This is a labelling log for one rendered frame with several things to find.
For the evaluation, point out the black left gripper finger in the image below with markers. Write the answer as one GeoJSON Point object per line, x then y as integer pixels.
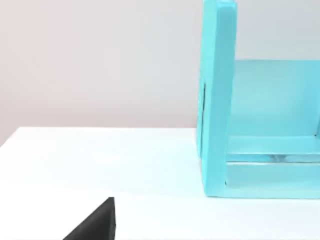
{"type": "Point", "coordinates": [100, 222]}

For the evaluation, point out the light blue rack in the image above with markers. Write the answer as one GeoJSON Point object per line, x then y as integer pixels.
{"type": "Point", "coordinates": [262, 105]}

